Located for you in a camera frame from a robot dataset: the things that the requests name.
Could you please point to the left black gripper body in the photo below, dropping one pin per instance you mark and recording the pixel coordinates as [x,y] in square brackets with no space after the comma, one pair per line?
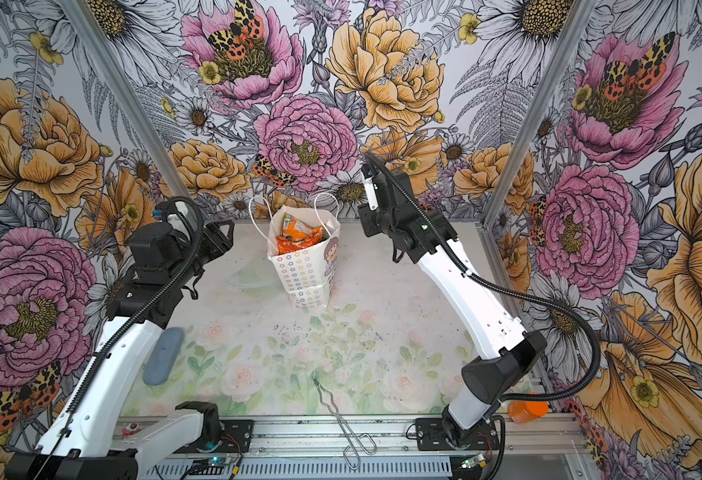
[213,245]

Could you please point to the orange red snack bag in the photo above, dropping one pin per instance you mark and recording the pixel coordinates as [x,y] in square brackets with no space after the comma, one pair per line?
[286,244]

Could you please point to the white printed paper bag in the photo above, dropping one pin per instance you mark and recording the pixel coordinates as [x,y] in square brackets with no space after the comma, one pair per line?
[306,275]

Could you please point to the orange snack packet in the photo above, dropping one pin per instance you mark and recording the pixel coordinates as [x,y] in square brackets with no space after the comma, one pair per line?
[297,230]

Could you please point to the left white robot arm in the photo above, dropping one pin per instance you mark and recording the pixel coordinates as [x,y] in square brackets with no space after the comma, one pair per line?
[138,315]

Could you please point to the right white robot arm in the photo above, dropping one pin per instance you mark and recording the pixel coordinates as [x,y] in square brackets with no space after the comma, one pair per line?
[506,350]

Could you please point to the clear plastic round lid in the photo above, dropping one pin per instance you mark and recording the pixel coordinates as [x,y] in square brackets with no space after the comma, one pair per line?
[254,276]

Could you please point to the grey blue oval stone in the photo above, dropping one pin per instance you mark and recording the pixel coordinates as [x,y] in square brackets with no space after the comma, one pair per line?
[163,357]

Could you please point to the orange plastic bottle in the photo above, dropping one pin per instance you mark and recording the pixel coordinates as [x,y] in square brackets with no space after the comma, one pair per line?
[523,412]

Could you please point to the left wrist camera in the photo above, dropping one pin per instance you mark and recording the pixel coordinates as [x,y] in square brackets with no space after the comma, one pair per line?
[158,250]

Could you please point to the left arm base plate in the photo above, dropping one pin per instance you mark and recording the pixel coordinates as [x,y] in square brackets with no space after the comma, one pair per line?
[235,437]

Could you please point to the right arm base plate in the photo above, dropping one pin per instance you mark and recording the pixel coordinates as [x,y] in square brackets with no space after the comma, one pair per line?
[437,434]

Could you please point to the metal wire tongs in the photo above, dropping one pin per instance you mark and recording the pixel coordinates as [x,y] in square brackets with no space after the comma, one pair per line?
[356,443]

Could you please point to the aluminium front rail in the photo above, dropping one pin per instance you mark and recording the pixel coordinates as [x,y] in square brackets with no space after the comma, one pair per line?
[319,436]

